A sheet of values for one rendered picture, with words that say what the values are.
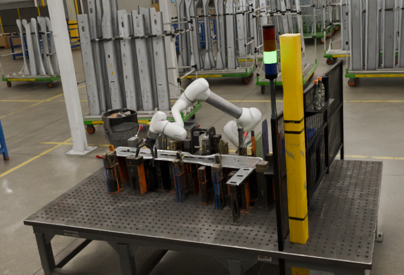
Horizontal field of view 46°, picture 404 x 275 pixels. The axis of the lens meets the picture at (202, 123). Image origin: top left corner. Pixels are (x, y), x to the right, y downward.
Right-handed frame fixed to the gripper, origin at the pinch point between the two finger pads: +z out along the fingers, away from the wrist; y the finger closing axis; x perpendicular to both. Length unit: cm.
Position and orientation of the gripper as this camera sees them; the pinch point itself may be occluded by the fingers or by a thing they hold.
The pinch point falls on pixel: (143, 159)
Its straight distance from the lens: 377.6
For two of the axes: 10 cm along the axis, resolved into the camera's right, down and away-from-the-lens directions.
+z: -3.7, 8.8, 2.8
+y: -8.3, -4.5, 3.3
